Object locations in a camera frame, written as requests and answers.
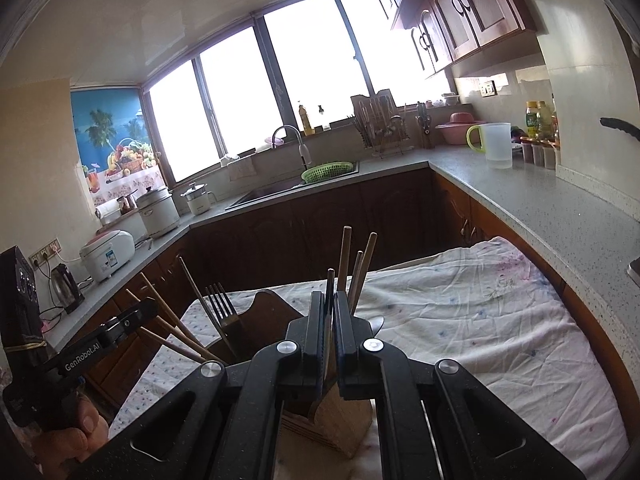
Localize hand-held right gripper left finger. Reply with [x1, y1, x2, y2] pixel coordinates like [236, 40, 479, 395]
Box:
[65, 291, 326, 480]

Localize green label bottle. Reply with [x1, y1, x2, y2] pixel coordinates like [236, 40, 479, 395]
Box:
[525, 101, 541, 140]

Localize steel electric kettle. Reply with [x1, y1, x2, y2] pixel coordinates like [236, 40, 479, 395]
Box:
[50, 262, 86, 313]

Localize white pitcher green handle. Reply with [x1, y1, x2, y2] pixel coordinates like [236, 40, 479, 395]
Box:
[466, 122, 513, 170]

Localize wooden utensil holder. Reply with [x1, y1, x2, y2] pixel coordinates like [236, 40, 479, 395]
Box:
[207, 287, 376, 461]

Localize metal kitchen faucet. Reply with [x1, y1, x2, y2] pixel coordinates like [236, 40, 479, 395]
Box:
[271, 125, 313, 171]

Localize paper towel roll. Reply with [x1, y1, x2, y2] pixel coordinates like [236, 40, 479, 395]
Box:
[95, 202, 123, 226]

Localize fruit wall poster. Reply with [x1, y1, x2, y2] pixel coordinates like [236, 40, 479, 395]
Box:
[70, 87, 162, 194]

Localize pink plastic basin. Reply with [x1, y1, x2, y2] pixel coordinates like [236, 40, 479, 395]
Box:
[435, 112, 484, 146]

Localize floral white tablecloth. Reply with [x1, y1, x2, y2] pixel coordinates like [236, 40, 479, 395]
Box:
[107, 237, 628, 476]

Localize wooden chopstick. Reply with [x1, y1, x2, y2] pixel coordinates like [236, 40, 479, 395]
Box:
[139, 272, 213, 358]
[140, 327, 207, 362]
[125, 289, 223, 362]

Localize dish drying rack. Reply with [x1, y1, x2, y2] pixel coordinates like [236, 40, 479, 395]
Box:
[350, 89, 416, 158]

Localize kitchen window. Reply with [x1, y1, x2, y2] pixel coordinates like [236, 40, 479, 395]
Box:
[142, 0, 451, 183]

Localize metal chopstick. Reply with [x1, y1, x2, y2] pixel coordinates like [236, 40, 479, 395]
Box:
[325, 268, 336, 381]

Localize wall socket by kettle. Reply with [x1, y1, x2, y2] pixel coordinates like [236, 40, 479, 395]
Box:
[30, 242, 63, 267]

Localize green plastic basket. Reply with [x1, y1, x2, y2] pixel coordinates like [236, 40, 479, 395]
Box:
[301, 161, 355, 184]

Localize small white electric pot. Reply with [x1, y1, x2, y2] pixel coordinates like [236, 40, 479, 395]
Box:
[181, 182, 218, 216]

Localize large white electric pot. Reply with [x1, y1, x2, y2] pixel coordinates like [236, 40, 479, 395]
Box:
[136, 186, 181, 238]

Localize kitchen sink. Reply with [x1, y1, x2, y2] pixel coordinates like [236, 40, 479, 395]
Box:
[225, 160, 361, 211]

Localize white rice cooker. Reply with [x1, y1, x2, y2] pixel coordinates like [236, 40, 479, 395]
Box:
[80, 230, 137, 283]

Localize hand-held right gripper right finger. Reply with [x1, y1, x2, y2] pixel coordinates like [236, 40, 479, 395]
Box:
[335, 291, 587, 480]

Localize wooden wall cabinets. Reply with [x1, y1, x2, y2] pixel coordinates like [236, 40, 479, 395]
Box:
[357, 0, 538, 79]

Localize knife block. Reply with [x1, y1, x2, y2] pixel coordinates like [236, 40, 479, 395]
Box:
[416, 102, 436, 150]

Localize wooden base cabinets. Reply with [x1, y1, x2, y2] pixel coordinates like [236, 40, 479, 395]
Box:
[65, 167, 566, 411]

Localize round wooden table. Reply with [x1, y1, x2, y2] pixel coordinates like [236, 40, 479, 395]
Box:
[520, 252, 640, 466]

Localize metal fork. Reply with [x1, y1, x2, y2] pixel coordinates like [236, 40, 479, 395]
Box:
[205, 282, 239, 361]

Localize flat wooden utensil handle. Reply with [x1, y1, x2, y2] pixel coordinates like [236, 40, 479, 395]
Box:
[337, 226, 352, 293]

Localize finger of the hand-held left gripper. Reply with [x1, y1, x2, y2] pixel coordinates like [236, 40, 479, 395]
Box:
[97, 297, 159, 347]

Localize person's left hand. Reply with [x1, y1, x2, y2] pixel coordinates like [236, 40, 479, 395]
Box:
[30, 394, 110, 480]

